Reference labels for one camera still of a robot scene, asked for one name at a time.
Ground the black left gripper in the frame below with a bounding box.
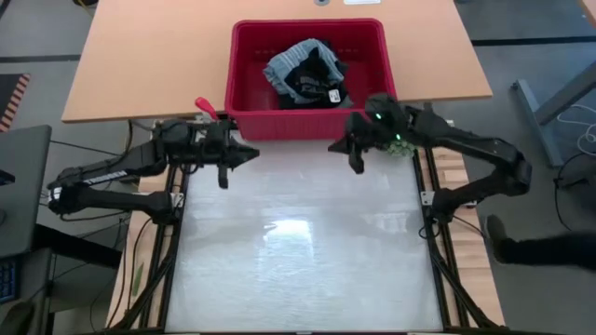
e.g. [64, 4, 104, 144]
[185, 119, 261, 190]

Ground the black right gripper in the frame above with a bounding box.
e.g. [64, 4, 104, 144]
[327, 92, 413, 176]

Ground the black garment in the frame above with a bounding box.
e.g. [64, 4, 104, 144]
[278, 46, 350, 111]

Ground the blue striped garment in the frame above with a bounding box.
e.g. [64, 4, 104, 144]
[263, 37, 348, 106]

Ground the red ribbed plastic bin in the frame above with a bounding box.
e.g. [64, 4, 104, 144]
[223, 18, 399, 142]

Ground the white plastic table cover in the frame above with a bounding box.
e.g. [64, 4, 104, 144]
[164, 134, 444, 333]

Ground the light wooden desk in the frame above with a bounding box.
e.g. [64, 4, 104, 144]
[61, 0, 494, 123]

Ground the green pen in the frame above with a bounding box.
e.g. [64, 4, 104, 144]
[130, 261, 146, 298]

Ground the grey metal desk leg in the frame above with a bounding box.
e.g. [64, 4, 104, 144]
[510, 59, 596, 169]

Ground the person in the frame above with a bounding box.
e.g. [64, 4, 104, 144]
[483, 213, 596, 271]

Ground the grey side table top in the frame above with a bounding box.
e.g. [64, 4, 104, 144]
[0, 124, 53, 260]

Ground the grey office desk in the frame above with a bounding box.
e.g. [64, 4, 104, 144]
[0, 248, 53, 335]

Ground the backlit keyboard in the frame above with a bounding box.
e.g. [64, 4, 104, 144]
[0, 258, 20, 304]

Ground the silver metal bracket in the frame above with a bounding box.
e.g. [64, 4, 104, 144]
[419, 189, 442, 207]

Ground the black power cable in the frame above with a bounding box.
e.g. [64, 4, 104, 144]
[38, 138, 141, 223]

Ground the black aluminium rig frame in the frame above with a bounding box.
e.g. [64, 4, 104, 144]
[105, 119, 507, 335]

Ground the black cable loop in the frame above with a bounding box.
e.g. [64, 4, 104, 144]
[552, 152, 596, 234]

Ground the white cable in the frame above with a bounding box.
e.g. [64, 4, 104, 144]
[555, 102, 596, 157]

